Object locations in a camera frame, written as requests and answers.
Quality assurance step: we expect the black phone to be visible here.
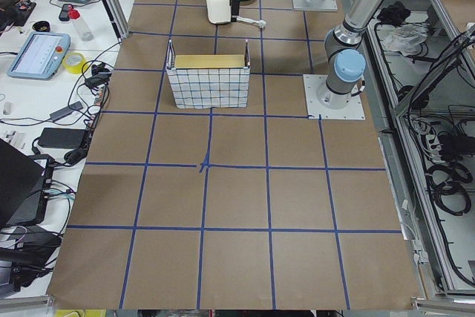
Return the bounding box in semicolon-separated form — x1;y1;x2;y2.
59;4;73;22

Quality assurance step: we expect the black laptop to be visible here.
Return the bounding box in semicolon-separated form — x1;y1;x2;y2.
1;140;53;228

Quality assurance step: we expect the clear bottle red cap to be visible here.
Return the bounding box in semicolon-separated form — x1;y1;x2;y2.
68;7;94;42

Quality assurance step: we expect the black power adapter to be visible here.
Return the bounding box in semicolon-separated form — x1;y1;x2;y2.
38;128;87;149

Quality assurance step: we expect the yellow tape roll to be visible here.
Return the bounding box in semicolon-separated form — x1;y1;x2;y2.
62;52;86;74

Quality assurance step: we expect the white toaster power cable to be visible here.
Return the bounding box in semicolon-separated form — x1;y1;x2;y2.
235;16;268;30

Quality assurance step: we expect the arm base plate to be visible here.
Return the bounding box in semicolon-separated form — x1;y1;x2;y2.
303;74;365;120
292;0;338;12

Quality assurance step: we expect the checkered wire wooden shelf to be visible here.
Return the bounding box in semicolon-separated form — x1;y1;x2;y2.
166;41;251;109

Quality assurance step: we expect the white two-slot toaster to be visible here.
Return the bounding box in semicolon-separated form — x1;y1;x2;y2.
206;0;231;24

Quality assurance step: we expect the near blue teach pendant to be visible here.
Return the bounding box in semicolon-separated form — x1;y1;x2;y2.
7;32;71;80

